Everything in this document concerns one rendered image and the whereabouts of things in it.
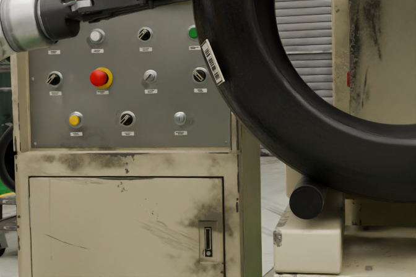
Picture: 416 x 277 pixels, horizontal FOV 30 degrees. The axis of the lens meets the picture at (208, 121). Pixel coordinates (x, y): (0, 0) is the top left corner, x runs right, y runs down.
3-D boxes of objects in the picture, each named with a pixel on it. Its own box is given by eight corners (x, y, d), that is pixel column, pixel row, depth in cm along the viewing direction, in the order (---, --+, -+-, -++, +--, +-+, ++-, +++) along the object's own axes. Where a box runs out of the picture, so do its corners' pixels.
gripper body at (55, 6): (33, -11, 115) (91, -22, 113) (54, -5, 123) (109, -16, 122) (41, 39, 115) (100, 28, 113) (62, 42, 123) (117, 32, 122)
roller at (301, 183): (300, 168, 136) (320, 153, 136) (316, 189, 136) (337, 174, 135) (281, 199, 102) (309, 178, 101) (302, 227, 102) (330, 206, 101)
